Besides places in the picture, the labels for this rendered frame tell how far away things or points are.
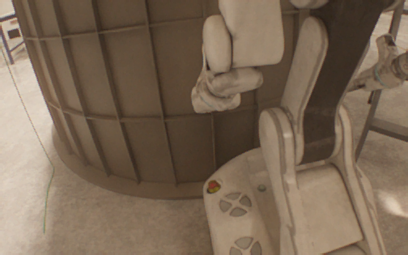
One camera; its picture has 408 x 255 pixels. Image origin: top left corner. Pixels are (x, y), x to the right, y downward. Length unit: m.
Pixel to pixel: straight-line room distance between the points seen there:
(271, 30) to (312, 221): 0.47
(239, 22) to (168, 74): 0.74
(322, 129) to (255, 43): 0.40
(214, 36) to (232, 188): 0.59
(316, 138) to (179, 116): 0.60
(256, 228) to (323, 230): 0.20
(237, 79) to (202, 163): 0.91
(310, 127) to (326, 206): 0.20
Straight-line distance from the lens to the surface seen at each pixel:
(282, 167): 0.61
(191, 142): 1.14
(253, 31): 0.27
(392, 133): 1.34
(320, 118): 0.63
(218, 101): 0.49
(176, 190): 1.28
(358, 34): 0.50
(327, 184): 0.69
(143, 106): 1.07
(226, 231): 0.73
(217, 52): 0.28
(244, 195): 0.79
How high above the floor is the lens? 0.96
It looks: 35 degrees down
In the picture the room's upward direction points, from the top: 5 degrees counter-clockwise
